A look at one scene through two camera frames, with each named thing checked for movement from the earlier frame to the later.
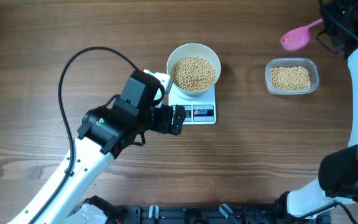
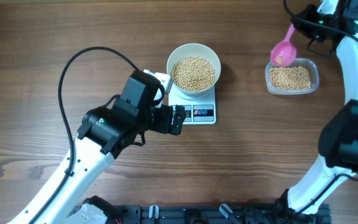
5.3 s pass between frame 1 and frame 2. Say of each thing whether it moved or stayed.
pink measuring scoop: moved
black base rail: stayed
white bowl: stayed
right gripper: moved
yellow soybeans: stayed
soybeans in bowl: stayed
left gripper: stayed
